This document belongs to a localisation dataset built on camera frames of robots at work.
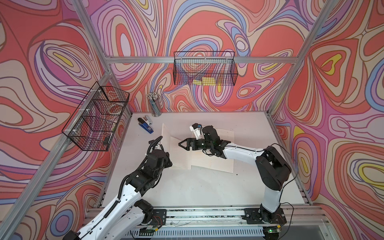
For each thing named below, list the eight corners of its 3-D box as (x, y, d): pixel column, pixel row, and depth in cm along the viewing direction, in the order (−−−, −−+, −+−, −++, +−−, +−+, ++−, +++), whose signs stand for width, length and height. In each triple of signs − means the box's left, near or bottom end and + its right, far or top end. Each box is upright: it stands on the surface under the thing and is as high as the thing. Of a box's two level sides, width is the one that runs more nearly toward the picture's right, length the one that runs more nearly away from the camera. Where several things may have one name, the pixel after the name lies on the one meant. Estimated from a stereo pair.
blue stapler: (137, 123, 116) (135, 118, 112) (142, 120, 118) (140, 115, 114) (149, 135, 109) (147, 130, 104) (154, 131, 111) (153, 126, 106)
